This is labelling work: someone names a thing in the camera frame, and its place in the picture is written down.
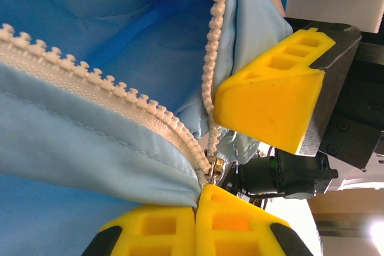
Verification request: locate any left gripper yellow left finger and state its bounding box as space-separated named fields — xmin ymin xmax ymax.
xmin=81 ymin=203 xmax=197 ymax=256

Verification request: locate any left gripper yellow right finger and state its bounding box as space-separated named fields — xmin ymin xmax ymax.
xmin=195 ymin=184 xmax=314 ymax=256

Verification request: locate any brass zipper slider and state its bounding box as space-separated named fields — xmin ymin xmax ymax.
xmin=206 ymin=153 xmax=226 ymax=185

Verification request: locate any light blue zip jacket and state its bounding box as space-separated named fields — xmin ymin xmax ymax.
xmin=0 ymin=0 xmax=295 ymax=256

